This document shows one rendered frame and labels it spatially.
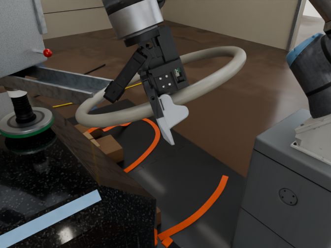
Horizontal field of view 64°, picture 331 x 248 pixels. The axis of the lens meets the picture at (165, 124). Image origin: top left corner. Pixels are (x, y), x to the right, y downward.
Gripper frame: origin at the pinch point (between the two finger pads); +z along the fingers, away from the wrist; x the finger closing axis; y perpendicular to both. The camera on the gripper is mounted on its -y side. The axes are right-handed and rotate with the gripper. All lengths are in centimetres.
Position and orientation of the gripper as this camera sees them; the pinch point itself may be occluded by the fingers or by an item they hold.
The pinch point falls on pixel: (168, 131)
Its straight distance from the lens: 55.4
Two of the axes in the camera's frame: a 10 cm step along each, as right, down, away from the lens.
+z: 3.4, 8.7, 3.5
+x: -0.3, -3.7, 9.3
